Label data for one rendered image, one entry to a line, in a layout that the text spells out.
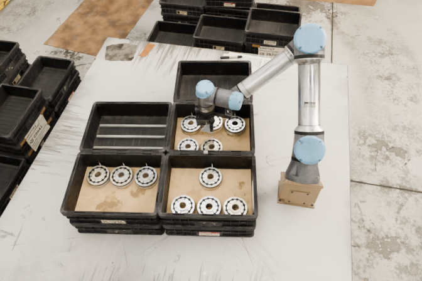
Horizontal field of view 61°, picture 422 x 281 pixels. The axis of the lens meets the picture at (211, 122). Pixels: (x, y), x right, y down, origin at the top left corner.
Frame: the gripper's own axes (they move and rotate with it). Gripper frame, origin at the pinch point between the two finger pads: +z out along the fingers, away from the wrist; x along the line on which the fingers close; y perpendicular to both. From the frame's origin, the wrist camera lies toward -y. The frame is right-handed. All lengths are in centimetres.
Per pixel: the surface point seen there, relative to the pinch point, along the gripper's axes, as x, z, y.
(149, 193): 33.6, -0.9, 27.9
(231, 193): 33.4, -0.7, -8.6
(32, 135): -20, 47, 119
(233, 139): 4.8, 3.6, -10.2
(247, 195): 34.3, -0.8, -15.8
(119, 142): 6.0, 3.3, 46.4
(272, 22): -126, 58, -43
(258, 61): -61, 27, -27
